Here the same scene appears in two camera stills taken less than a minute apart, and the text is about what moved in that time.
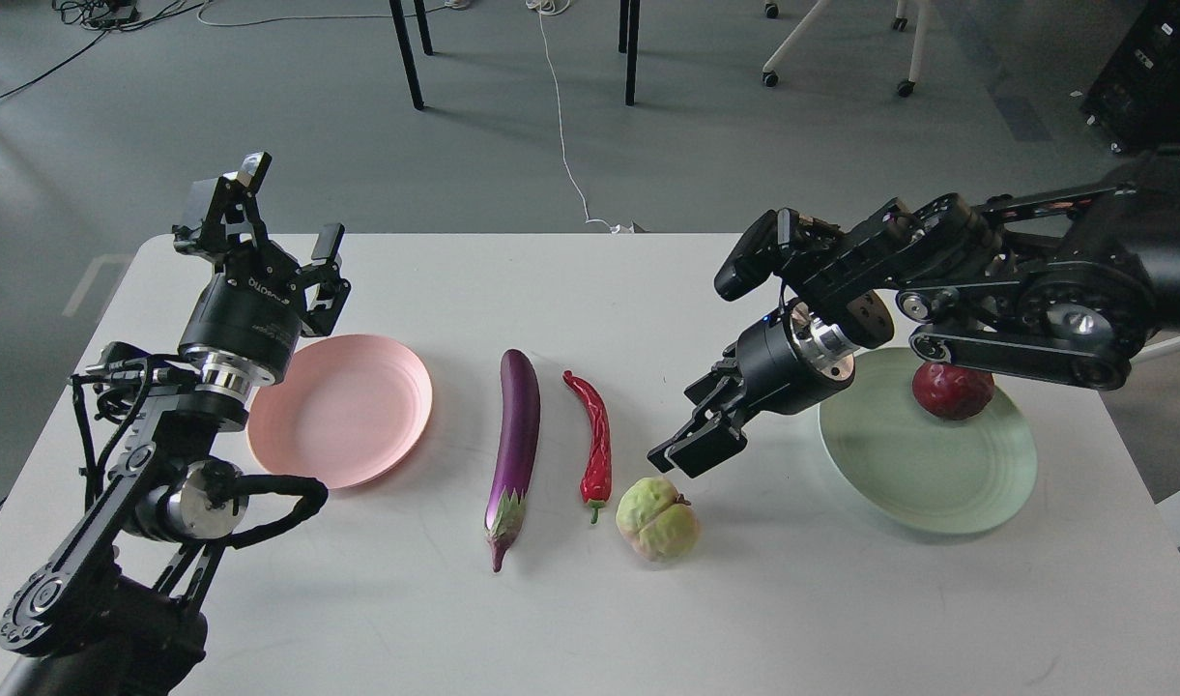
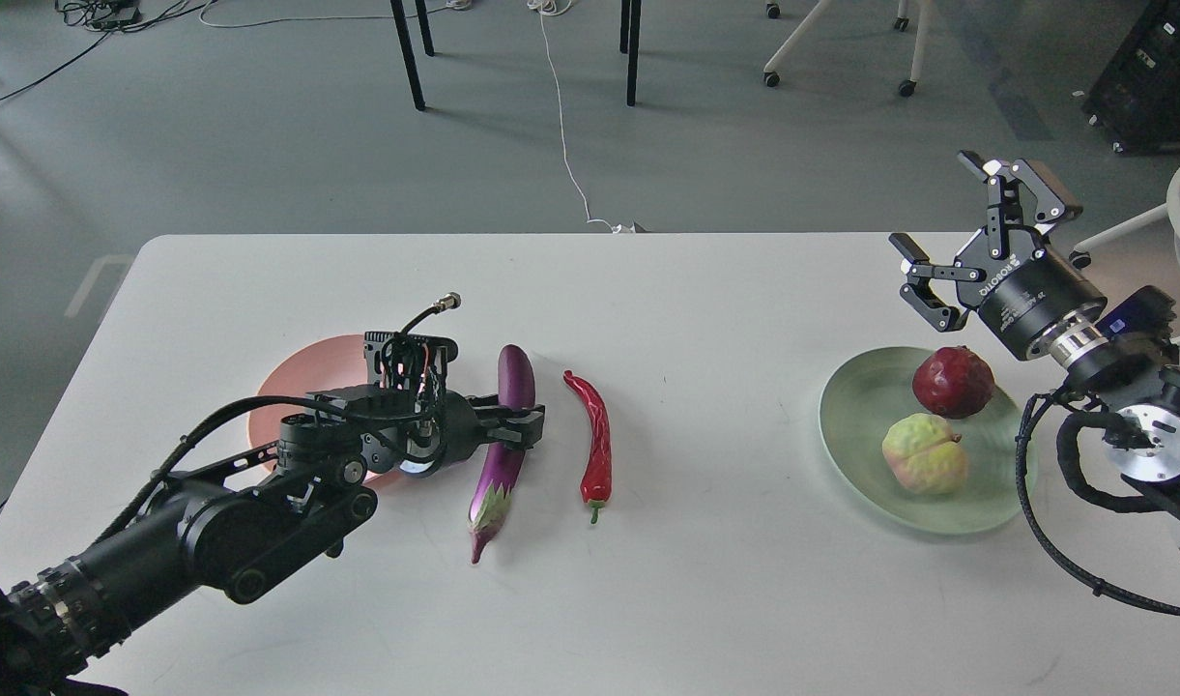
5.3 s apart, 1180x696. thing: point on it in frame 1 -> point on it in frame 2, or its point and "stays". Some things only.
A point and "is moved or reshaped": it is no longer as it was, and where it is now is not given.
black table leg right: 628,28 stays
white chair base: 905,88 stays
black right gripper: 786,362 -> 1033,302
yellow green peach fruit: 657,520 -> 925,454
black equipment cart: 1140,101 stays
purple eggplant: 520,398 is moved or reshaped
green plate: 921,471 stays
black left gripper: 258,305 -> 457,432
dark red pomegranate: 952,392 stays
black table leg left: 398,10 stays
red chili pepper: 597,474 stays
